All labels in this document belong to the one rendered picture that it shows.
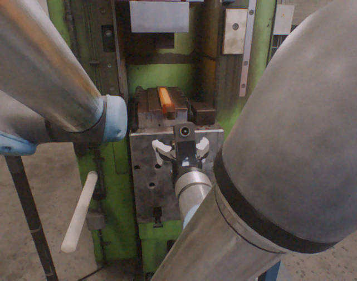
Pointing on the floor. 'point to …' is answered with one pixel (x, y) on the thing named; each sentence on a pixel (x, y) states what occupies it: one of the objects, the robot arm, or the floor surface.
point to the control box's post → (31, 213)
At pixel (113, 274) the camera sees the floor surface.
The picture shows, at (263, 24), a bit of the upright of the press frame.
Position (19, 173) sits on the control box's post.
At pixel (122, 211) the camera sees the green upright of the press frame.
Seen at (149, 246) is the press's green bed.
